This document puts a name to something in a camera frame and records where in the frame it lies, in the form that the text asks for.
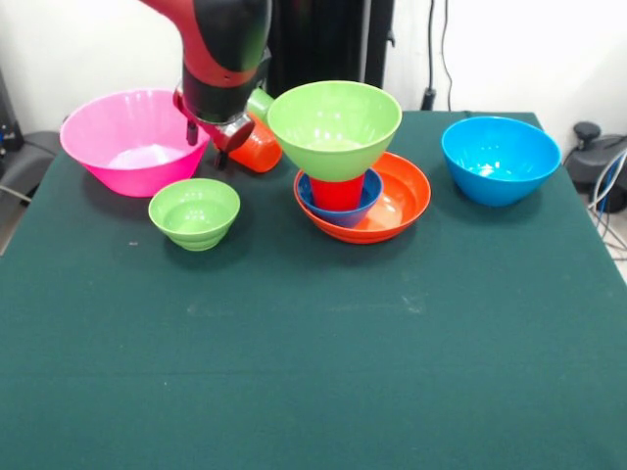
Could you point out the grey office chair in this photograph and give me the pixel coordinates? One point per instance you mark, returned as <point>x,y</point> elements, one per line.
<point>29,156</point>

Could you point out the black chair base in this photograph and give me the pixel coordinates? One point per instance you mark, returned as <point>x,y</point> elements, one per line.
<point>595,161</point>

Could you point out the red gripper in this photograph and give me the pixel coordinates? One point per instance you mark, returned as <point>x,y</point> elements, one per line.
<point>230,137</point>

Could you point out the large pink bowl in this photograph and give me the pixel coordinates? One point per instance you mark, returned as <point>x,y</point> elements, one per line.
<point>127,142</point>

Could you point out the small dark blue bowl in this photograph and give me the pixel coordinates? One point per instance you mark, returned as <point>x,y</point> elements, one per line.
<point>343,218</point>

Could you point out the red cup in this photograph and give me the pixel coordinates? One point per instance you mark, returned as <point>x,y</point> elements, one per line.
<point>338,193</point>

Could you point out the large green bowl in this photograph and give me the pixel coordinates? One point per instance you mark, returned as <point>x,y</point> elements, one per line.
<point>333,127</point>

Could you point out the green cup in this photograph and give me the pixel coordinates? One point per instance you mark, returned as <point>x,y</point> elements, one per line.
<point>259,103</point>

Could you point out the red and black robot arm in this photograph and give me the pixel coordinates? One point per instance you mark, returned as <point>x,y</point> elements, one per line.
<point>220,49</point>

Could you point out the orange cup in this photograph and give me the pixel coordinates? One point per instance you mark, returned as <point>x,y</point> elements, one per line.
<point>259,152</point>

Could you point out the large light blue bowl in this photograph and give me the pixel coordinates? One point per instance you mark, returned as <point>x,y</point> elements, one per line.
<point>499,171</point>

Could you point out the dark green table cloth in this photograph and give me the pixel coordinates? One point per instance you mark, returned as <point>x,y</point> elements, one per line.
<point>441,391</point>

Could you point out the small green bowl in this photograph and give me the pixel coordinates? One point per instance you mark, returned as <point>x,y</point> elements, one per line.
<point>193,215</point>

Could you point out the orange bowl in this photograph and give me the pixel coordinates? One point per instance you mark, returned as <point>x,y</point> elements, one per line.
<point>401,196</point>

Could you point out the black equipment box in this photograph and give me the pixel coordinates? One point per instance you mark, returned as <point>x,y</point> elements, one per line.
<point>9,122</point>

